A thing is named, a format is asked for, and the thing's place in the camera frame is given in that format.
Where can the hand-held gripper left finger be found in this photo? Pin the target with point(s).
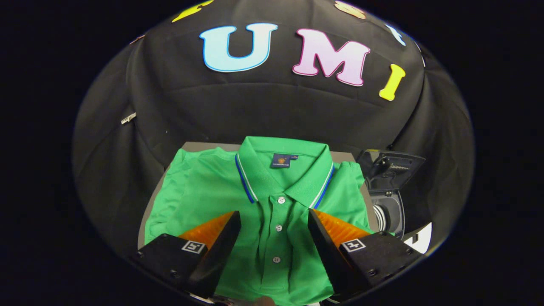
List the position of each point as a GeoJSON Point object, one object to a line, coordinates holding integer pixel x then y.
{"type": "Point", "coordinates": [219, 255]}

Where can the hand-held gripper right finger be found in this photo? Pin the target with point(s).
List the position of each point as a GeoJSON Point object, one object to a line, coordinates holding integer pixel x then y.
{"type": "Point", "coordinates": [325, 255]}

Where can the green polo shirt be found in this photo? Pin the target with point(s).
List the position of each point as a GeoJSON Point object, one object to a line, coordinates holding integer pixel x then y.
{"type": "Point", "coordinates": [276, 199]}

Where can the dark glass washing machine lid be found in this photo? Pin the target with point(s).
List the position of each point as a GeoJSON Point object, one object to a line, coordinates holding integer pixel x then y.
{"type": "Point", "coordinates": [391, 168]}

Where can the white black patterned sheet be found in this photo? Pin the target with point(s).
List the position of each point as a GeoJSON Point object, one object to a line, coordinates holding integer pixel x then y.
{"type": "Point", "coordinates": [418, 240]}

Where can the silver clip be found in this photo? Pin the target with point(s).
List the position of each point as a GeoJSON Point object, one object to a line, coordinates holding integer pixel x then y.
{"type": "Point", "coordinates": [128, 118]}

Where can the copper clip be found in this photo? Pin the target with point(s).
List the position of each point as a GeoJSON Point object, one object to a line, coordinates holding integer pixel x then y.
{"type": "Point", "coordinates": [137, 39]}

